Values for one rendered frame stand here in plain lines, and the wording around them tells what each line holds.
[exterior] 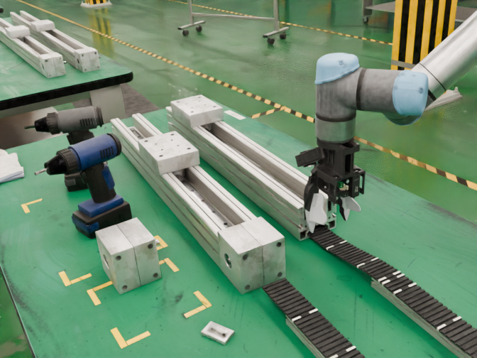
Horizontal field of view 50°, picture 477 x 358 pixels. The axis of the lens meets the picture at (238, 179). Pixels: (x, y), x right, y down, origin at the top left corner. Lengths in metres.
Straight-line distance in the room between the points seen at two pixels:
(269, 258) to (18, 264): 0.56
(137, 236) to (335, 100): 0.46
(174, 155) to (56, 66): 1.50
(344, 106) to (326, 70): 0.07
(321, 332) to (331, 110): 0.38
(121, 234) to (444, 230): 0.69
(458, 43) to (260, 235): 0.51
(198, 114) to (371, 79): 0.74
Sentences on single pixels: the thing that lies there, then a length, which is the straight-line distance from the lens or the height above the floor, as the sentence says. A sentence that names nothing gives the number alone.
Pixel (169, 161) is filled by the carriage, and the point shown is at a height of 0.89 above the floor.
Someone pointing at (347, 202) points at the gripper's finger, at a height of 0.87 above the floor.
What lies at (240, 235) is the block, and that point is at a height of 0.87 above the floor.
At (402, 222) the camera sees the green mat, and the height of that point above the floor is 0.78.
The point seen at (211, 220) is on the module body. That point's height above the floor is 0.86.
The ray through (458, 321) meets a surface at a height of 0.81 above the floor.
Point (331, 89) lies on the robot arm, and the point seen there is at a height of 1.14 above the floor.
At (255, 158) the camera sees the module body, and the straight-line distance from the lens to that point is 1.38.
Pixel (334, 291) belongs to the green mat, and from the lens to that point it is 1.01.
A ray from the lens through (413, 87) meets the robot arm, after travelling 0.91.
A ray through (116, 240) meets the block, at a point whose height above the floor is 0.87.
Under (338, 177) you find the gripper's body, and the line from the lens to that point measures 1.00.
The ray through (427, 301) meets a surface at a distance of 0.96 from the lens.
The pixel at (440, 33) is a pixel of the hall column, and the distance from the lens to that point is 4.26.
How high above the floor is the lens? 1.42
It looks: 27 degrees down
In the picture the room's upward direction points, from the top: 4 degrees counter-clockwise
